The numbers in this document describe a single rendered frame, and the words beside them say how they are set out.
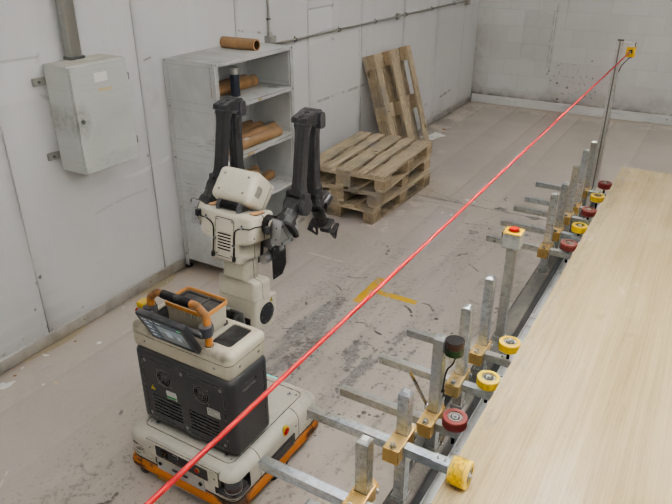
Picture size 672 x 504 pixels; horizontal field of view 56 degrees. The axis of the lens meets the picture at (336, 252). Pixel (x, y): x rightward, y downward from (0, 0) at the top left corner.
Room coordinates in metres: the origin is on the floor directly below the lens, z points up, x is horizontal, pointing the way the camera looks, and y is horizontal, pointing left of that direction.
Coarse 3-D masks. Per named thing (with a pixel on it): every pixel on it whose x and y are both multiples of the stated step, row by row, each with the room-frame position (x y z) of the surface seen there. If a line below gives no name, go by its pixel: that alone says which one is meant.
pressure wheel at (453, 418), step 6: (444, 414) 1.59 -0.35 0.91; (450, 414) 1.59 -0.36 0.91; (456, 414) 1.59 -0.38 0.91; (462, 414) 1.59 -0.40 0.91; (444, 420) 1.57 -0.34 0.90; (450, 420) 1.56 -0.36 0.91; (456, 420) 1.57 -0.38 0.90; (462, 420) 1.56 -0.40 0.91; (444, 426) 1.56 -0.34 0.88; (450, 426) 1.55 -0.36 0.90; (456, 426) 1.54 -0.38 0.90; (462, 426) 1.55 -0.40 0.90; (456, 432) 1.54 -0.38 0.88
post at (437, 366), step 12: (444, 336) 1.66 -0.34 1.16; (444, 348) 1.65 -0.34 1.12; (432, 360) 1.65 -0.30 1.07; (444, 360) 1.66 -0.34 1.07; (432, 372) 1.65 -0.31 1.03; (444, 372) 1.67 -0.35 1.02; (432, 384) 1.65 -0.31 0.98; (432, 396) 1.65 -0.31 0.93; (432, 408) 1.65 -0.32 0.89; (432, 444) 1.64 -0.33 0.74
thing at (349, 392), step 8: (344, 384) 1.80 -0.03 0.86; (344, 392) 1.77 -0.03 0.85; (352, 392) 1.76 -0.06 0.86; (360, 392) 1.76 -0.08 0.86; (360, 400) 1.74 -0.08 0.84; (368, 400) 1.72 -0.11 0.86; (376, 400) 1.72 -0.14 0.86; (384, 400) 1.72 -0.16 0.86; (376, 408) 1.71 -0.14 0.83; (384, 408) 1.69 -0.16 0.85; (392, 408) 1.68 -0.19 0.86; (416, 416) 1.64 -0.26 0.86; (440, 424) 1.60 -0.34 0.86; (440, 432) 1.59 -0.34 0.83; (448, 432) 1.57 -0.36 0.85
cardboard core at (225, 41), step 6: (222, 36) 4.77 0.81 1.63; (228, 36) 4.76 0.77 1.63; (222, 42) 4.74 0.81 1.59; (228, 42) 4.71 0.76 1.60; (234, 42) 4.68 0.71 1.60; (240, 42) 4.66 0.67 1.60; (246, 42) 4.63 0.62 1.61; (252, 42) 4.61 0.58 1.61; (258, 42) 4.66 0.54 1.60; (234, 48) 4.71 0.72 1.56; (240, 48) 4.67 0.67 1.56; (246, 48) 4.64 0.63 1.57; (252, 48) 4.61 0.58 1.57; (258, 48) 4.65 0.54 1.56
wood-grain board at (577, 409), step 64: (640, 192) 3.57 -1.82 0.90; (576, 256) 2.72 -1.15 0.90; (640, 256) 2.72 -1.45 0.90; (576, 320) 2.16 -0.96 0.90; (640, 320) 2.16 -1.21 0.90; (512, 384) 1.75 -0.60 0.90; (576, 384) 1.75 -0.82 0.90; (640, 384) 1.75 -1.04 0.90; (512, 448) 1.45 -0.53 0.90; (576, 448) 1.45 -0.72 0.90; (640, 448) 1.45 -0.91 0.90
